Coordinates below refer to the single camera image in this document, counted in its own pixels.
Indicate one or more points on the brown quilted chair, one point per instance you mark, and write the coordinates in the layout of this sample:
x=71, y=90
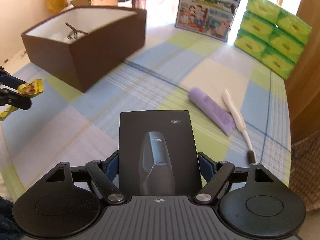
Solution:
x=304, y=175

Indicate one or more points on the blue milk carton box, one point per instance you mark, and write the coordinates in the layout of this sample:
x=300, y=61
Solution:
x=212, y=18

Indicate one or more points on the green tissue pack stack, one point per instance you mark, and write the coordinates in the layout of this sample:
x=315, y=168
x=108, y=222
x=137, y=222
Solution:
x=273, y=36

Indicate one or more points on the white handled brush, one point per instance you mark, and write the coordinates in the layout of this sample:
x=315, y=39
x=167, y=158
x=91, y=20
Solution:
x=240, y=124

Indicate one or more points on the black shaver product box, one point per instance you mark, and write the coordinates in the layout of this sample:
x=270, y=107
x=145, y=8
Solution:
x=157, y=154

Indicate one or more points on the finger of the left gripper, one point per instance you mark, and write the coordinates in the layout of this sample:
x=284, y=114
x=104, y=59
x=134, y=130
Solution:
x=9, y=80
x=9, y=97

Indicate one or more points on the checkered tablecloth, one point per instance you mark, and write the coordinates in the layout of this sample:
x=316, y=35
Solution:
x=65, y=124

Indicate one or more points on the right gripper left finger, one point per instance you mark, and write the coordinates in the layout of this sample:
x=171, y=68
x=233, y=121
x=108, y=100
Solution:
x=101, y=175

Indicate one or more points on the brown cardboard storage box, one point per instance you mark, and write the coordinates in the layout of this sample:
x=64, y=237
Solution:
x=114, y=34

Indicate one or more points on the black metal clip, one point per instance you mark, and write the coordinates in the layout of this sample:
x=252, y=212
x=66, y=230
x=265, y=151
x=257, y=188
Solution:
x=74, y=34

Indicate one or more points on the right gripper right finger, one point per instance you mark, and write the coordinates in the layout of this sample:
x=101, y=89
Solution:
x=217, y=175

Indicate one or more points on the yellow snack packet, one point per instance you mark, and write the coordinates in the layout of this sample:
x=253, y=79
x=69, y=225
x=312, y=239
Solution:
x=29, y=90

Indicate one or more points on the purple cream tube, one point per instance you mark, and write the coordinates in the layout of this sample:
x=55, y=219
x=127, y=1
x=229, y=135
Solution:
x=211, y=109

